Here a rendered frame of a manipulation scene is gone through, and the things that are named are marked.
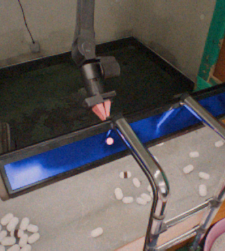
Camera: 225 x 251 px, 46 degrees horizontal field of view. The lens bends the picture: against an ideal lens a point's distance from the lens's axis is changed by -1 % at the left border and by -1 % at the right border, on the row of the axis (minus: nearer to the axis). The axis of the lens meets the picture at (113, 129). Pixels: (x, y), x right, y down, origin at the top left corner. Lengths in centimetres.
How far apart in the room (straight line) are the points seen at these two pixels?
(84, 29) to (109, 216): 57
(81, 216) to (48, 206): 10
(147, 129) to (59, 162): 18
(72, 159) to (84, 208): 35
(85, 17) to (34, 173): 59
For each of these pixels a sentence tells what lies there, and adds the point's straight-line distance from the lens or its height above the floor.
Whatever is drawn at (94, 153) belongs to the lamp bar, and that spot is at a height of 107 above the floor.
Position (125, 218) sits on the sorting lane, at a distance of 78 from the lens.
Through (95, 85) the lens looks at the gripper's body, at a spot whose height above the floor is 96.
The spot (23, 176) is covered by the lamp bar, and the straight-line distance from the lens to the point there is 47.
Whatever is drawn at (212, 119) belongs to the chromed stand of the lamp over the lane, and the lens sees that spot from 50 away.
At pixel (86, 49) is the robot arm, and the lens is 85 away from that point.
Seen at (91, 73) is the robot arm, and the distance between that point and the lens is 84.
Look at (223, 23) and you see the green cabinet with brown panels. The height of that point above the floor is 107.
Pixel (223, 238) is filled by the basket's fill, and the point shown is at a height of 73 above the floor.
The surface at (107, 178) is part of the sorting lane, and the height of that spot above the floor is 74.
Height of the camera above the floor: 143
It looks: 44 degrees down
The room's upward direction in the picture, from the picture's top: straight up
